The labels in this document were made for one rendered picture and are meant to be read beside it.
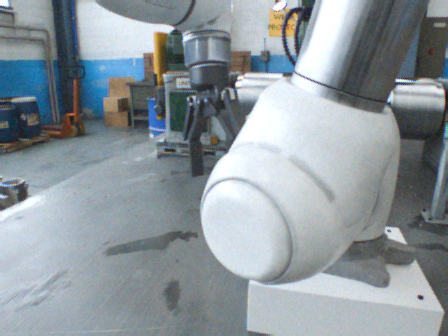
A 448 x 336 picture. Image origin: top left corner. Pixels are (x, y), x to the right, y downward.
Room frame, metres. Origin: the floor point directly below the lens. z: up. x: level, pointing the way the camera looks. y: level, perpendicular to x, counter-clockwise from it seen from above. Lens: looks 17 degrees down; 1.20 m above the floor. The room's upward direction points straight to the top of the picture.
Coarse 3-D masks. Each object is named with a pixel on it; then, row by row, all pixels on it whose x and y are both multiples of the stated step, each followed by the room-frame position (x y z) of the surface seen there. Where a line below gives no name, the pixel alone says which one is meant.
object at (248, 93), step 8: (240, 80) 1.46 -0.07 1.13; (248, 80) 1.43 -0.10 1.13; (256, 80) 1.42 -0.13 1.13; (264, 80) 1.41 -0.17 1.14; (272, 80) 1.40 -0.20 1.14; (240, 88) 1.42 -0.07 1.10; (248, 88) 1.40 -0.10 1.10; (256, 88) 1.39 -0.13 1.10; (264, 88) 1.38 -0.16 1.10; (240, 96) 1.40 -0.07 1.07; (248, 96) 1.39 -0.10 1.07; (256, 96) 1.38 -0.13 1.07; (240, 104) 1.39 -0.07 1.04; (248, 104) 1.38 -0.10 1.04; (248, 112) 1.39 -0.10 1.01
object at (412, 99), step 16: (400, 80) 1.29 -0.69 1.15; (416, 80) 1.28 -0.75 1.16; (432, 80) 1.27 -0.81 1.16; (400, 96) 1.23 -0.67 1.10; (416, 96) 1.22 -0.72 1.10; (432, 96) 1.21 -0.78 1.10; (400, 112) 1.22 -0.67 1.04; (416, 112) 1.20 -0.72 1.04; (432, 112) 1.19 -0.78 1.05; (400, 128) 1.23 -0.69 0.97; (416, 128) 1.22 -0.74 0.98; (432, 128) 1.21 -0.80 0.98
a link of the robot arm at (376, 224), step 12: (384, 108) 0.47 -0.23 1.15; (396, 132) 0.47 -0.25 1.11; (396, 144) 0.46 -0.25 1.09; (396, 156) 0.46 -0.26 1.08; (396, 168) 0.47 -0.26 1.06; (384, 180) 0.42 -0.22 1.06; (396, 180) 0.48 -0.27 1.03; (384, 192) 0.42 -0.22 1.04; (384, 204) 0.44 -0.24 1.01; (372, 216) 0.41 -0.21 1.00; (384, 216) 0.46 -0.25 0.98; (372, 228) 0.45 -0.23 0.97; (384, 228) 0.47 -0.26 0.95; (360, 240) 0.44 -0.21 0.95
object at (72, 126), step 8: (64, 120) 5.54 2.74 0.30; (72, 120) 5.63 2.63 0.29; (80, 120) 5.87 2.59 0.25; (48, 128) 6.13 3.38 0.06; (56, 128) 6.03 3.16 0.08; (64, 128) 5.52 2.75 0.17; (72, 128) 5.57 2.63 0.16; (80, 128) 5.66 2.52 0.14; (56, 136) 5.50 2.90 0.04; (72, 136) 5.58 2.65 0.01
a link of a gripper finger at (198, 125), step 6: (198, 102) 0.64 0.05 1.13; (198, 108) 0.65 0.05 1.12; (198, 114) 0.65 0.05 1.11; (198, 120) 0.66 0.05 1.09; (204, 120) 0.67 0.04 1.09; (192, 126) 0.67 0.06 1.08; (198, 126) 0.67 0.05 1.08; (204, 126) 0.68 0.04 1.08; (192, 132) 0.67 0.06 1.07; (198, 132) 0.68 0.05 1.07; (192, 138) 0.68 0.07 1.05; (198, 138) 0.69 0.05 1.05
